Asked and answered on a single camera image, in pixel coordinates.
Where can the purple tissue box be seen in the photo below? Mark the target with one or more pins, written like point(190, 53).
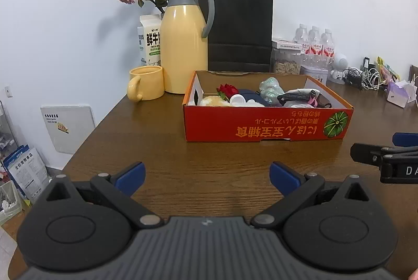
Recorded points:
point(399, 93)

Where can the pale purple storage box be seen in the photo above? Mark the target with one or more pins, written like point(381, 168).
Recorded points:
point(313, 74)

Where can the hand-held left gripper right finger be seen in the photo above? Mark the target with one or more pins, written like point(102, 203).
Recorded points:
point(284, 178)

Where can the yellow plush toy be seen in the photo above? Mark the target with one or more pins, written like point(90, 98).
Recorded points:
point(212, 101)

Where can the black paper bag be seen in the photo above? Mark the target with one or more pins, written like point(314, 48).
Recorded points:
point(241, 31)

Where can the red artificial rose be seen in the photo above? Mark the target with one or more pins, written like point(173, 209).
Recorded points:
point(228, 90)

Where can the black charger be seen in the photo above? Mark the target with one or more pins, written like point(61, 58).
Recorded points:
point(368, 63)

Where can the white milk carton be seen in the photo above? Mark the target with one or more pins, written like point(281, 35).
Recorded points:
point(150, 41)

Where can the clear food container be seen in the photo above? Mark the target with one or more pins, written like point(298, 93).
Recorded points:
point(287, 66)

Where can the white wall panel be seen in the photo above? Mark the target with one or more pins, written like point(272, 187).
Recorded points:
point(68, 129)

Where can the yellow mug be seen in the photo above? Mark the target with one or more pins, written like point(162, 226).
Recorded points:
point(148, 84)

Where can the orange cardboard box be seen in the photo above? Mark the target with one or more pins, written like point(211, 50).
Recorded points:
point(228, 126)

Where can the yellow thermos jug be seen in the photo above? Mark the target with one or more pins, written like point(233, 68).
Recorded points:
point(183, 54)

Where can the navy blue cloth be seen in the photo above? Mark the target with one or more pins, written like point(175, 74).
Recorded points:
point(251, 95)

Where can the white bin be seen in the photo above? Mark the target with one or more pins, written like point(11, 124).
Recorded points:
point(9, 201)

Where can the yellow green packet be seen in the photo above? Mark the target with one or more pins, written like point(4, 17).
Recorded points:
point(387, 69)

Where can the blue white bag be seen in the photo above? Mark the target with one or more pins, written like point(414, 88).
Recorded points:
point(27, 173)

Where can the white wall socket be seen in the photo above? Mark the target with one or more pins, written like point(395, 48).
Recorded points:
point(8, 91)

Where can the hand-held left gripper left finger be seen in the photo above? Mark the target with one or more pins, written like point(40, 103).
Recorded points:
point(132, 177)

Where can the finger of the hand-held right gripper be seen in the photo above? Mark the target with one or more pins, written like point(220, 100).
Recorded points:
point(406, 139)
point(365, 152)

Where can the white bottle cap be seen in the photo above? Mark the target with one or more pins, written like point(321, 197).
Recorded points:
point(237, 99)

